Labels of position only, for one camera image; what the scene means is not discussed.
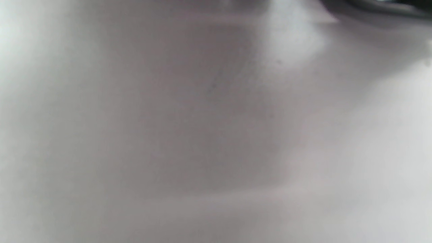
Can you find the silver baking tray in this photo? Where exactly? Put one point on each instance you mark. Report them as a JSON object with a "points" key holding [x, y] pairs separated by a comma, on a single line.
{"points": [[398, 8]]}

